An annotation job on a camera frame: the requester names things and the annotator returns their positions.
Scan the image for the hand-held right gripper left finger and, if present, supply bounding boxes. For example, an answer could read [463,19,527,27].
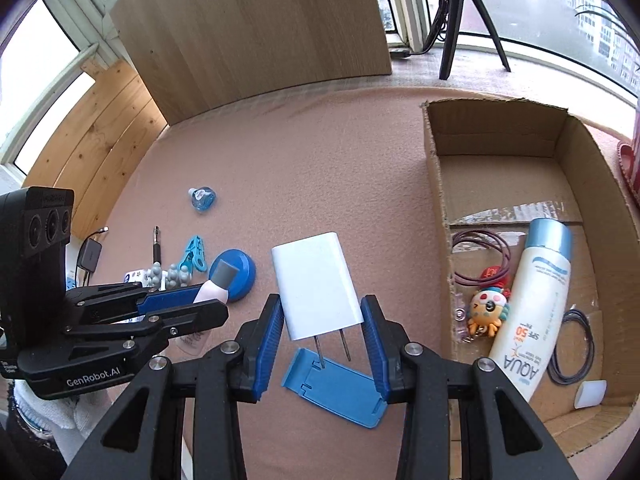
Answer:
[60,294,286,480]

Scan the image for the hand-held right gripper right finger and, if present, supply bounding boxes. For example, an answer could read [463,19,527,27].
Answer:
[360,294,583,480]

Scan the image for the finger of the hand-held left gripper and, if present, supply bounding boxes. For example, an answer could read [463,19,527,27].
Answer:
[65,281,202,329]
[62,299,230,350]

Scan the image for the grey ball massager white handle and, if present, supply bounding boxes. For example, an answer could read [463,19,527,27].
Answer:
[145,262,193,291]

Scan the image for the white tube with grey cap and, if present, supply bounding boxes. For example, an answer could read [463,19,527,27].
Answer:
[174,260,239,358]

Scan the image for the blue clip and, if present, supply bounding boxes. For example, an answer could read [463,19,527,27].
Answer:
[177,234,210,275]

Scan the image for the blue phone stand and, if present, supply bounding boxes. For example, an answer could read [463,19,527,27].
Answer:
[280,347,388,429]

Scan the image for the blue round lid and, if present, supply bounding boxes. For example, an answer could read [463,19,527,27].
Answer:
[209,249,257,303]

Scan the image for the white charger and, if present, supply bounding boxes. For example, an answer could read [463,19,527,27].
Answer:
[271,231,365,370]

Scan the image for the octopus toy keychain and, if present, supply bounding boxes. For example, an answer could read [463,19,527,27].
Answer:
[452,285,511,343]

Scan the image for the dark red cord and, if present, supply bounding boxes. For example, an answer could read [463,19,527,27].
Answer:
[450,230,513,288]

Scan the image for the white blue sunscreen bottle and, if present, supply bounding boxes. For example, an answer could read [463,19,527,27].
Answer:
[487,217,574,403]

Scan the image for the black hair tie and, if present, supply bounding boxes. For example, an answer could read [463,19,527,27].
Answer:
[546,309,596,387]

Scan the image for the small white block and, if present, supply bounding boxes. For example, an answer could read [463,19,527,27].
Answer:
[574,380,607,409]

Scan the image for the cardboard box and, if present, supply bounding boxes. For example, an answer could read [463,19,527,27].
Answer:
[419,99,640,458]

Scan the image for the person's left forearm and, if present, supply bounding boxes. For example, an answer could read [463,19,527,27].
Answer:
[0,407,66,480]

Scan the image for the person's left hand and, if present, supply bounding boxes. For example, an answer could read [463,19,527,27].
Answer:
[10,379,113,463]

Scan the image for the black power adapter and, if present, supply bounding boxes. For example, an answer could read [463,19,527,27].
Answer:
[77,239,102,273]

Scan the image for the pine plank board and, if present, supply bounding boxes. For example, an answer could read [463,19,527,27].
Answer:
[22,57,168,241]

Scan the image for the light oak board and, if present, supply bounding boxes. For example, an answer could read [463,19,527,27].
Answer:
[104,0,393,126]

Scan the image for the pink saucer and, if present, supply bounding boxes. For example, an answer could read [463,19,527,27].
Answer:
[616,141,640,196]

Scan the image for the black tripod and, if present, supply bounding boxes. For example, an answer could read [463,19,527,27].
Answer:
[439,0,512,81]

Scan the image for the black adapter cable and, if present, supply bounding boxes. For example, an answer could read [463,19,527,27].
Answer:
[82,226,110,286]

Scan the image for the black ring light cable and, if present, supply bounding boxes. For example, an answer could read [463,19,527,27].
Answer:
[389,0,451,59]

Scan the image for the white window frame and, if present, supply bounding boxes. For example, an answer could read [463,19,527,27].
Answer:
[0,0,640,176]

